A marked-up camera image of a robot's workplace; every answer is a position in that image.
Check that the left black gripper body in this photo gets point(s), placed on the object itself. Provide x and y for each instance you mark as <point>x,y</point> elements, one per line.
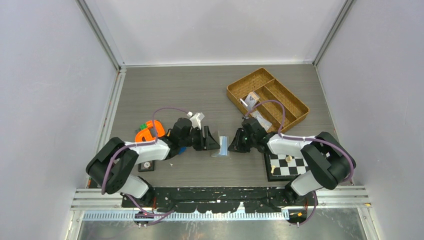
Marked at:
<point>197,140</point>

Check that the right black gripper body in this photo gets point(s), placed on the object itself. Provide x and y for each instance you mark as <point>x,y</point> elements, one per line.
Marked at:
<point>247,141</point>

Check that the credit card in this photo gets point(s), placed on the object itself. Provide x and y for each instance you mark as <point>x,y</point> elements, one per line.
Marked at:
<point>250,100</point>

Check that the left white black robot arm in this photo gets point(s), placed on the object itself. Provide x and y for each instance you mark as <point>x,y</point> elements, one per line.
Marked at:
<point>111,167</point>

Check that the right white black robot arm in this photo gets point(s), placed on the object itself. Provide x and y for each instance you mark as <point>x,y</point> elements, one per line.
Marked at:
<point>329,163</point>

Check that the blue yellow toy car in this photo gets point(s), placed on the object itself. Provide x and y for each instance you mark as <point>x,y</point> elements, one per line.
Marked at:
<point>182,150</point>

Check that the wooden chess pawn lower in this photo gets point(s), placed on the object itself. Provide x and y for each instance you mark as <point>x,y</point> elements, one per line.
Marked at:
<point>272,169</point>

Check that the black white chessboard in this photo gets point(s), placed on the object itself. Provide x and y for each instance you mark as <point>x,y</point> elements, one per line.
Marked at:
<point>283,171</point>

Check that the orange tape dispenser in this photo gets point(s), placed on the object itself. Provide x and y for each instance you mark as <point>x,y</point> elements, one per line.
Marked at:
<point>155,129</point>

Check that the woven wicker divided tray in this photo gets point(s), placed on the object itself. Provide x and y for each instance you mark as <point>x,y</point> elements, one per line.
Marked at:
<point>278,102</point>

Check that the small black square box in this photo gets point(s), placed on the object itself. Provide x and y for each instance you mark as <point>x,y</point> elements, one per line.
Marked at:
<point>147,166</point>

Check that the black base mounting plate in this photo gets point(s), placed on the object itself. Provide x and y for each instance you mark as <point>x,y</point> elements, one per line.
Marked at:
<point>264,199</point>

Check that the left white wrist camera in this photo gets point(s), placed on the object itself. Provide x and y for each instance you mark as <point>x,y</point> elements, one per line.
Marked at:
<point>196,119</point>

